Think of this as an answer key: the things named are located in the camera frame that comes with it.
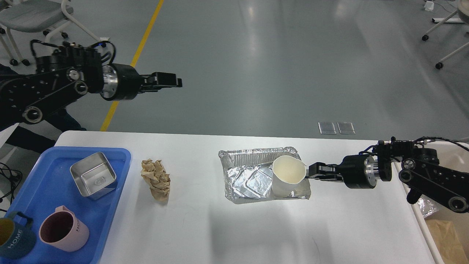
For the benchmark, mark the grey office chair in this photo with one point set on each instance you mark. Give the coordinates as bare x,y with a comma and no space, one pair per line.
37,16

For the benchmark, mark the person in white sweater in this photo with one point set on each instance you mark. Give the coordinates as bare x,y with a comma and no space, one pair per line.
26,139

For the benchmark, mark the brown paper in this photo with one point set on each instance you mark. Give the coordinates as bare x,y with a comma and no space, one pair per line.
447,241
156,177

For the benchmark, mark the right floor socket plate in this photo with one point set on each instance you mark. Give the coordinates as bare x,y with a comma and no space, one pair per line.
346,128

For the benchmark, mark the stainless steel rectangular container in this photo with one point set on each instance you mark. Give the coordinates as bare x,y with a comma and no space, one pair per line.
94,176

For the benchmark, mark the blue plastic tray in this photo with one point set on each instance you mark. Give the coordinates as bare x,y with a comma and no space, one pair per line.
50,185

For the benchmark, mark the dark blue HOME mug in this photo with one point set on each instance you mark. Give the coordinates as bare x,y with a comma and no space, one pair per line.
16,240

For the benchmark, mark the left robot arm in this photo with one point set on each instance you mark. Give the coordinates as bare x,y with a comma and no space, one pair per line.
67,72

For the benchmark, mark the floor socket plate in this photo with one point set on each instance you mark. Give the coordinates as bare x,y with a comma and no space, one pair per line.
327,128
346,128

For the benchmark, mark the white power adapter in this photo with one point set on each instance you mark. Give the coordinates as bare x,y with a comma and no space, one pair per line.
429,6

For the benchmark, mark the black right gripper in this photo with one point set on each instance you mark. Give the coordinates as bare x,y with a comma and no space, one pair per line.
360,171

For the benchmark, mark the brown paper in bin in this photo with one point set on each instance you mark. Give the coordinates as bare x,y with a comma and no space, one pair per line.
447,241

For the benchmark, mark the white paper cup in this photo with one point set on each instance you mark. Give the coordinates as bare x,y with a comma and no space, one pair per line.
288,172

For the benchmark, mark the left floor socket plate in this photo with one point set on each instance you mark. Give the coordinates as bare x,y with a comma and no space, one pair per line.
327,128

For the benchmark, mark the aluminium foil tray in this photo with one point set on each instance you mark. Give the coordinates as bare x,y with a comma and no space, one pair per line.
248,175

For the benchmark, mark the white side table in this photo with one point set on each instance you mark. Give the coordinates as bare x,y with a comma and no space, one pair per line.
6,133

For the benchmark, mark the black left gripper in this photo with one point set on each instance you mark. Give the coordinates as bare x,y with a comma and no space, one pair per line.
123,82

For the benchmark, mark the pink mug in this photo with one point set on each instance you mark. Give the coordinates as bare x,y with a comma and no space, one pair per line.
63,230

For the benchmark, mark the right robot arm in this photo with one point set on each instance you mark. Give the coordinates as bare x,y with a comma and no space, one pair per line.
420,171

